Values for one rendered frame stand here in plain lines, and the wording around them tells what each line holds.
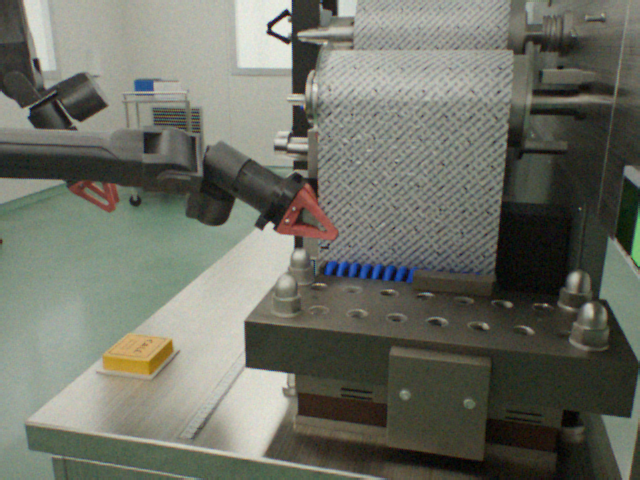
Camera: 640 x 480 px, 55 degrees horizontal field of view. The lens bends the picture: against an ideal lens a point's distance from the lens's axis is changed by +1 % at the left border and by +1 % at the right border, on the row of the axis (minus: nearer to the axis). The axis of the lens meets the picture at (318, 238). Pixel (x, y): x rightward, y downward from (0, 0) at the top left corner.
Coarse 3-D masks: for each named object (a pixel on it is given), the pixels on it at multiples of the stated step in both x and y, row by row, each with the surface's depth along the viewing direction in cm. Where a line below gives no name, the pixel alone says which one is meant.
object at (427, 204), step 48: (336, 144) 79; (384, 144) 78; (432, 144) 76; (480, 144) 75; (336, 192) 81; (384, 192) 80; (432, 192) 78; (480, 192) 77; (336, 240) 83; (384, 240) 82; (432, 240) 80; (480, 240) 79
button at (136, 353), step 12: (132, 336) 87; (144, 336) 87; (156, 336) 87; (120, 348) 84; (132, 348) 84; (144, 348) 84; (156, 348) 84; (168, 348) 86; (108, 360) 82; (120, 360) 81; (132, 360) 81; (144, 360) 81; (156, 360) 83; (132, 372) 82; (144, 372) 81
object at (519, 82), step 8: (520, 56) 76; (520, 64) 74; (520, 72) 74; (520, 80) 73; (512, 88) 73; (520, 88) 73; (512, 96) 73; (520, 96) 73; (512, 104) 73; (520, 104) 73; (512, 112) 74; (520, 112) 74; (512, 120) 74; (520, 120) 74; (512, 128) 75; (520, 128) 75; (512, 136) 76; (520, 136) 76; (512, 144) 78
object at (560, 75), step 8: (544, 72) 75; (552, 72) 74; (560, 72) 74; (568, 72) 74; (576, 72) 74; (584, 72) 76; (544, 80) 75; (552, 80) 75; (560, 80) 74; (568, 80) 74; (576, 80) 74; (584, 80) 74; (592, 80) 74
